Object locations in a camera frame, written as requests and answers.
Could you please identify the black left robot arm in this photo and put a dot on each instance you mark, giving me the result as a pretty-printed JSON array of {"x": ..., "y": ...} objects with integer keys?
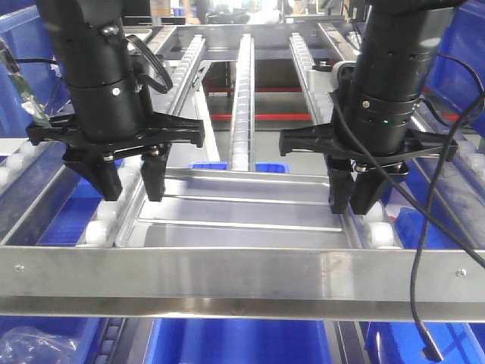
[{"x": 109, "y": 76}]

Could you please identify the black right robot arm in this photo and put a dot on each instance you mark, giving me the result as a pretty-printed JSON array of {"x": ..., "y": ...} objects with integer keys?
[{"x": 399, "y": 46}]

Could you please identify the steel front shelf beam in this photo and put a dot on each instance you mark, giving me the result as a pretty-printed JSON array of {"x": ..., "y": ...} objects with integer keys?
[{"x": 334, "y": 284}]

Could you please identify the green circuit board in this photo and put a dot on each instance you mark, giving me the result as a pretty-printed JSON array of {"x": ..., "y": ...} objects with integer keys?
[{"x": 30, "y": 102}]

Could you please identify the small ribbed silver tray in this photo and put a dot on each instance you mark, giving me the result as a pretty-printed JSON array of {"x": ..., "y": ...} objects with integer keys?
[{"x": 210, "y": 209}]

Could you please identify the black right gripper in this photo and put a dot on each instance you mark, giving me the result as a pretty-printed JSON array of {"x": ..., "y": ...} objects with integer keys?
[{"x": 389, "y": 145}]

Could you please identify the steel divider bar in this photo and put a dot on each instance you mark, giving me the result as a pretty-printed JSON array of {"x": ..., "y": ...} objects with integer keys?
[{"x": 202, "y": 112}]

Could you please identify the blue bin right stacked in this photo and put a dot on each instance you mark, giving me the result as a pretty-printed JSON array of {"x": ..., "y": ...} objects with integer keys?
[{"x": 463, "y": 41}]

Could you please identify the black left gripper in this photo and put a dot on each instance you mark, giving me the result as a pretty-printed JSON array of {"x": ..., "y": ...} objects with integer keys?
[{"x": 94, "y": 159}]

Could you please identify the blue bin upper left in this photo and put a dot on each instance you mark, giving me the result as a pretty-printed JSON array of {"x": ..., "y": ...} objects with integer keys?
[{"x": 25, "y": 35}]

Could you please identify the blue bin lower left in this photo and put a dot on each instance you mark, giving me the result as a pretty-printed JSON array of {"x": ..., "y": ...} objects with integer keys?
[{"x": 41, "y": 339}]

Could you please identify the white roller track rail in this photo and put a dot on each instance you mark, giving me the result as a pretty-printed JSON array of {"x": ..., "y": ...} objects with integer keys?
[{"x": 17, "y": 162}]

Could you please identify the red metal floor frame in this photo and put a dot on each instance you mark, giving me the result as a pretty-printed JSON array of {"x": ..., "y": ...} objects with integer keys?
[{"x": 271, "y": 104}]

